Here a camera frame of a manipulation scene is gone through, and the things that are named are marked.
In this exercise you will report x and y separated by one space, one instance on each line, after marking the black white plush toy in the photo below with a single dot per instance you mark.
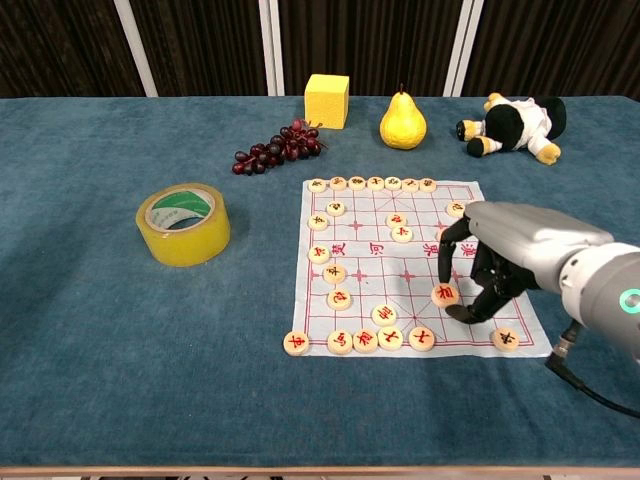
510 125

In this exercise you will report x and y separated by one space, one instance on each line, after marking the dark slatted divider panel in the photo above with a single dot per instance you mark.
370 40
200 45
560 45
50 45

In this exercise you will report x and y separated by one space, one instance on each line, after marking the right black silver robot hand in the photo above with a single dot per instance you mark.
525 240

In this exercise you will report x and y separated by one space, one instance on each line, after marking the yellow packing tape roll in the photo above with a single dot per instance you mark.
200 245

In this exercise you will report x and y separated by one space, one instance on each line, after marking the blue felt table cloth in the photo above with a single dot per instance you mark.
100 350

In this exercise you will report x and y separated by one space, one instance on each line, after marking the dark red toy grapes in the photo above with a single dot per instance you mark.
280 147

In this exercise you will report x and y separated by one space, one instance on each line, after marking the chinese chess board with pieces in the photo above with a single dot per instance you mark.
380 270

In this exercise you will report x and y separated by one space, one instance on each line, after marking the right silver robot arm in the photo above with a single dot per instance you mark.
605 285

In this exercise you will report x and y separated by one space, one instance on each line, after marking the yellow foam cube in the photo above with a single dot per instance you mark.
325 105

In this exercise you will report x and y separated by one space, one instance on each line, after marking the round wooden chess piece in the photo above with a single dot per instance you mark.
439 234
390 338
445 294
427 185
392 182
296 343
421 339
365 341
317 185
384 314
339 298
506 340
319 254
318 221
341 343
456 208
334 273
375 183
338 183
402 233
395 219
410 184
357 182
335 207

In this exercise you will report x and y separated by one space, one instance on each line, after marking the yellow toy pear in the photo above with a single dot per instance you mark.
402 127

